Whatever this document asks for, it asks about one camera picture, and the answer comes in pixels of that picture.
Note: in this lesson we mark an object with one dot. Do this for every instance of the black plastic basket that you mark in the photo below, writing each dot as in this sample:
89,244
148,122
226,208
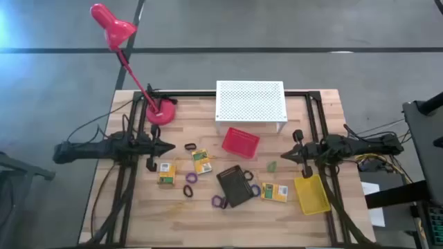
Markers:
235,185

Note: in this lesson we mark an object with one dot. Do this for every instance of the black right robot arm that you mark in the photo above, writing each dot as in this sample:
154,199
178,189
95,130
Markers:
353,147

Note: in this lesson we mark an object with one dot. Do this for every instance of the yellow plastic basket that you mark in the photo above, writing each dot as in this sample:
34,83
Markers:
311,193

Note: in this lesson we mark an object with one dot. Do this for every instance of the yellow green staples box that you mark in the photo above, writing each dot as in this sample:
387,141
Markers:
167,174
273,192
201,162

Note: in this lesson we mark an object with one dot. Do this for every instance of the black flat bar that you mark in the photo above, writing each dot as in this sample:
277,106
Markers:
394,195

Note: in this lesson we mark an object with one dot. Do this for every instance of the dark grey side cart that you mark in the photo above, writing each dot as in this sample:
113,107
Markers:
427,145

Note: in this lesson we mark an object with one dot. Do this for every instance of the white paper sheet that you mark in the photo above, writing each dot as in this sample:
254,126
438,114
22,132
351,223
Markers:
378,218

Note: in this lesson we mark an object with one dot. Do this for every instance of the grey metal bench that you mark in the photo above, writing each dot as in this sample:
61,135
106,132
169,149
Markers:
24,168

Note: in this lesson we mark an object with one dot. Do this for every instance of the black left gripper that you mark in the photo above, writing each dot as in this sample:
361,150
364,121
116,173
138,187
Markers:
157,148

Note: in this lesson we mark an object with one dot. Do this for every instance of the red desk lamp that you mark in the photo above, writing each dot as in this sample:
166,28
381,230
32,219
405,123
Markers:
161,114

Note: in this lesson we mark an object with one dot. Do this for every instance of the green rubber band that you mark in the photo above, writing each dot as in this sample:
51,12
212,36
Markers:
272,166

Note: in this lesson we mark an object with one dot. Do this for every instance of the keyboard with lit keys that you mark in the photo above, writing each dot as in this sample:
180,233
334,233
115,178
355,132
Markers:
436,221

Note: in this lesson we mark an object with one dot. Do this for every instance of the white perforated metal riser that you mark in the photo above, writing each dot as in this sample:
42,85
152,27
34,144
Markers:
249,100

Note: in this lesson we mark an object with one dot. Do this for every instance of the red plastic basket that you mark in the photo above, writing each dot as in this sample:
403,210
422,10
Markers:
240,142

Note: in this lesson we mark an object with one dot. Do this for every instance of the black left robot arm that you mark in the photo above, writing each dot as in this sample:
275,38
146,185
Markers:
97,149

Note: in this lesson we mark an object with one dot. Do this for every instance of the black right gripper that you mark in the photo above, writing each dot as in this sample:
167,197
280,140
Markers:
304,152

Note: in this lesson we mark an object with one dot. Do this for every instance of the black aluminium table frame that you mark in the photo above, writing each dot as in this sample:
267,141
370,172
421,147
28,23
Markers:
200,93

